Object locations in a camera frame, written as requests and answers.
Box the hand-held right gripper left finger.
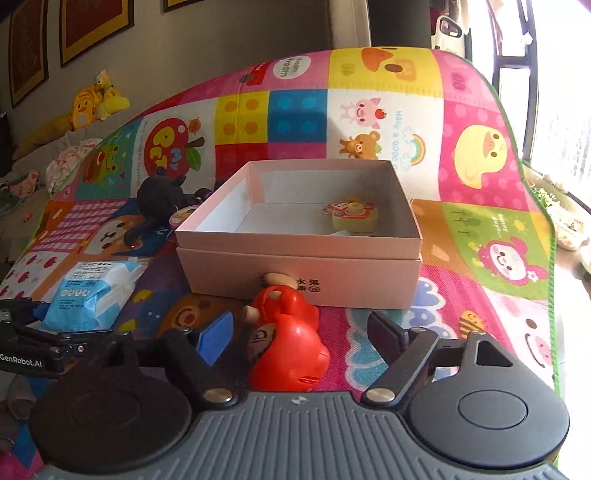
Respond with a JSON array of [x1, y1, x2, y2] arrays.
[[102, 310, 237, 408]]

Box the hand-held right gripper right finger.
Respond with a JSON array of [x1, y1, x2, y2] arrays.
[[361, 310, 509, 408]]

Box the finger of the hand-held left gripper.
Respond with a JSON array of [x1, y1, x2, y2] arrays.
[[14, 322, 112, 348]]

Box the blue white wet wipes packet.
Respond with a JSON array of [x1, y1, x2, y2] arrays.
[[42, 259, 149, 332]]

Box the red doll toy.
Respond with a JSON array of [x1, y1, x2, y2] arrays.
[[243, 272, 331, 393]]

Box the pink cardboard box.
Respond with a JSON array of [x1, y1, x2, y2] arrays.
[[174, 160, 424, 310]]

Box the pink round toy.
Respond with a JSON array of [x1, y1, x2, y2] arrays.
[[169, 206, 198, 230]]

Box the beige slipper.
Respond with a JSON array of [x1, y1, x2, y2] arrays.
[[8, 382, 37, 420]]

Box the black plush toy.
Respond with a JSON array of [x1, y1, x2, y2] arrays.
[[124, 167, 215, 245]]

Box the small pink toy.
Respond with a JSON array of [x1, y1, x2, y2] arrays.
[[9, 171, 40, 199]]

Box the floral cloth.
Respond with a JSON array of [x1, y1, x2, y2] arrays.
[[46, 137, 105, 192]]

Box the yellow cushion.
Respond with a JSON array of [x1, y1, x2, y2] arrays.
[[13, 113, 75, 160]]

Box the windowsill plant pots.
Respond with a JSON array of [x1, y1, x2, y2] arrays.
[[531, 180, 588, 252]]

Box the yellow striped plush toy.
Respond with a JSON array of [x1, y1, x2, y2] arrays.
[[69, 88, 103, 131]]

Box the colourful cartoon play mat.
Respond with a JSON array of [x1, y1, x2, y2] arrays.
[[0, 46, 561, 480]]

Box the yellow dog plush toy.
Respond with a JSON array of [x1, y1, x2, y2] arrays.
[[95, 70, 131, 121]]

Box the white bag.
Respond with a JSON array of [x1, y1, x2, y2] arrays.
[[431, 14, 469, 51]]

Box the red toy camera keychain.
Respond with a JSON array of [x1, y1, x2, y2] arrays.
[[322, 198, 379, 236]]

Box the dark window frame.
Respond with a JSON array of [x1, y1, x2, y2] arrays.
[[466, 0, 591, 213]]

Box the tall framed wall picture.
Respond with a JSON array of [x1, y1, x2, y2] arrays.
[[8, 0, 49, 108]]

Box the wide framed wall picture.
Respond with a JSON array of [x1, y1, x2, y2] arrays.
[[59, 0, 136, 68]]

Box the small framed wall picture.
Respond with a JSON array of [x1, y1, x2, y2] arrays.
[[163, 0, 204, 14]]

